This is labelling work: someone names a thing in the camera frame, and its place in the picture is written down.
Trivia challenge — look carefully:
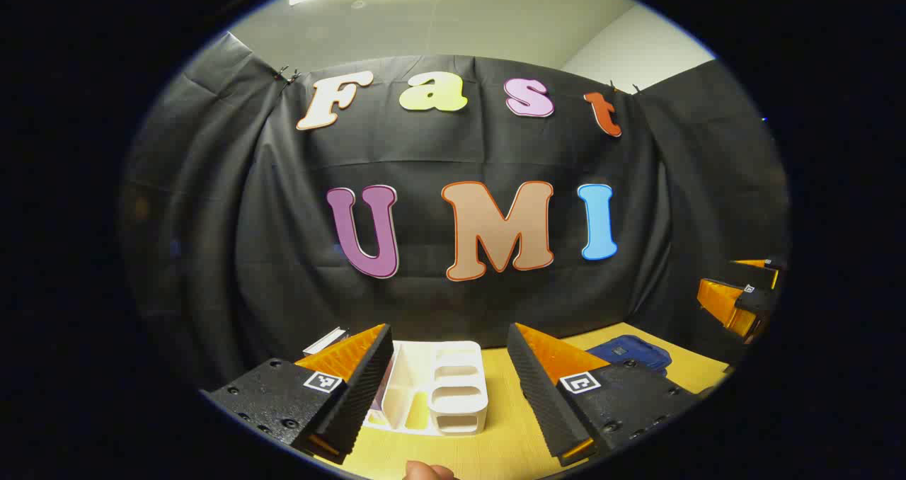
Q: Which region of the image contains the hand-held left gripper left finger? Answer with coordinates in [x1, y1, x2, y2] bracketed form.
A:
[200, 323, 394, 465]

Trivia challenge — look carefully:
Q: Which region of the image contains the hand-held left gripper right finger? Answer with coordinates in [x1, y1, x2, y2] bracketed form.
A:
[507, 322, 701, 467]

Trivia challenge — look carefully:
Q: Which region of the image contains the black backdrop cloth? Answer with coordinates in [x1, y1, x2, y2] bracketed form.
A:
[120, 33, 792, 396]

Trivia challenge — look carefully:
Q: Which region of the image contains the dark cover book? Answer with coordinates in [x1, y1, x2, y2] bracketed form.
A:
[303, 326, 349, 357]

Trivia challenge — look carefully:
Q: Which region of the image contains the white plastic bookshelf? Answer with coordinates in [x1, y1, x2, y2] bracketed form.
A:
[365, 340, 491, 437]

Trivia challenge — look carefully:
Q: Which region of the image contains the blue schoolbag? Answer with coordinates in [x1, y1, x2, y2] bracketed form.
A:
[586, 335, 672, 376]

